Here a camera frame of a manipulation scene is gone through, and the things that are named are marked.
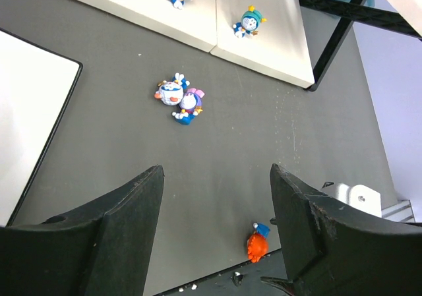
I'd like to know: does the purple white Doraemon figure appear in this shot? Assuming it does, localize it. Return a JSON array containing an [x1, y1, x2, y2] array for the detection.
[[172, 88, 205, 125]]

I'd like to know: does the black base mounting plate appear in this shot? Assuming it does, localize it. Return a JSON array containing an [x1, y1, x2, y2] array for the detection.
[[159, 249, 287, 296]]

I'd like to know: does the white sheep Doraemon figure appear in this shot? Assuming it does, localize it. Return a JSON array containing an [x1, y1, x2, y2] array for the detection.
[[154, 73, 190, 106]]

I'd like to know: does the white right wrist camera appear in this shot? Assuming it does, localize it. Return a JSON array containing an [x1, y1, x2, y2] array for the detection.
[[321, 182, 382, 218]]

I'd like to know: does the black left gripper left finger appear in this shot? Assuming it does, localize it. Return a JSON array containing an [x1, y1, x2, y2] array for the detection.
[[1, 165, 164, 295]]

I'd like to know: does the white square plate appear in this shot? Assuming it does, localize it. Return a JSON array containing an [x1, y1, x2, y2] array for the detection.
[[1, 30, 83, 227]]

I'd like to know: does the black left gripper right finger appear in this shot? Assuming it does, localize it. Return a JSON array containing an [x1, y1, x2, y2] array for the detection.
[[270, 164, 421, 295]]

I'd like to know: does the teal-hooded Doraemon figure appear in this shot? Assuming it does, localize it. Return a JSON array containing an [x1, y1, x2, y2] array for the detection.
[[232, 5, 268, 38]]

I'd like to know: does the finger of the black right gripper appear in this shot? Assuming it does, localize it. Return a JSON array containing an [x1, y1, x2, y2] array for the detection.
[[260, 276, 295, 296]]

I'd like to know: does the three-tier beige black shelf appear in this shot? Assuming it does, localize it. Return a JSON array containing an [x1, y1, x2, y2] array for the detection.
[[77, 0, 420, 91]]

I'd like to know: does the orange crab Doraemon figure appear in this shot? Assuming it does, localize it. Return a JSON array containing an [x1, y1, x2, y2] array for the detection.
[[247, 222, 270, 263]]

